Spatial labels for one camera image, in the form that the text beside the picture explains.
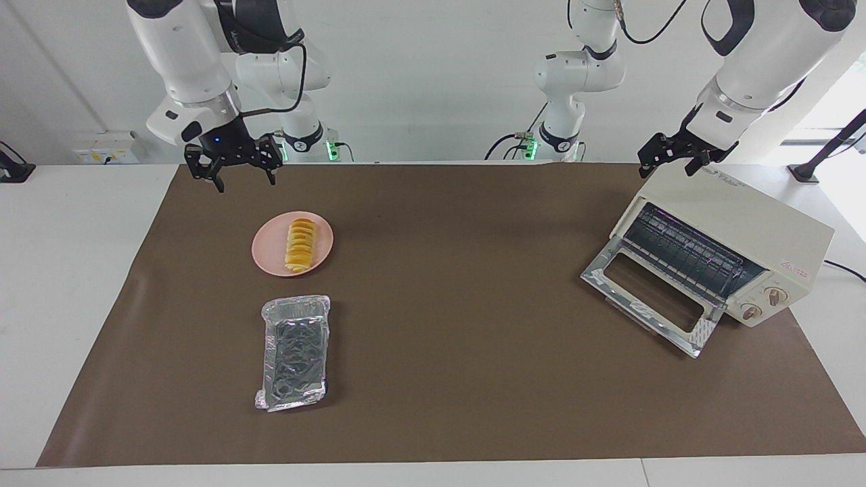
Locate yellow sliced bread loaf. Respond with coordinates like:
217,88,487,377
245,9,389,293
284,218,319,273

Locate aluminium foil tray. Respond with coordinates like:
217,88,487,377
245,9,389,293
255,295,333,413

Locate cream toaster oven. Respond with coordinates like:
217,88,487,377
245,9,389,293
610,164,835,329

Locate glass oven door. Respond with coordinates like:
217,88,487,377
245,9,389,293
580,243,726,359

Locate pink round plate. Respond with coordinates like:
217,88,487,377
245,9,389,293
252,211,334,277

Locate brown table mat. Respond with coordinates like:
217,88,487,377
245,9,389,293
37,162,866,467

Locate oven wire rack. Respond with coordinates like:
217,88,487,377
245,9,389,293
621,203,767,303

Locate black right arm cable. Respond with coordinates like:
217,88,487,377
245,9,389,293
238,27,309,120

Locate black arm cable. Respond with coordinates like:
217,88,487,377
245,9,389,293
238,27,309,120
612,0,692,50

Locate white wall socket box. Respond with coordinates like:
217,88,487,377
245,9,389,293
73,132,147,165

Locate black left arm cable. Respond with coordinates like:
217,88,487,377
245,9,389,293
612,0,692,50

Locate black camera stand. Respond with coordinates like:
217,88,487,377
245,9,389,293
788,108,866,185

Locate black base cables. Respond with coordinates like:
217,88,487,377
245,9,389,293
484,101,550,162

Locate black oven power cable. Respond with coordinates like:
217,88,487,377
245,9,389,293
823,260,866,283

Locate black clamp mount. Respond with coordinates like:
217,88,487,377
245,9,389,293
0,141,36,183

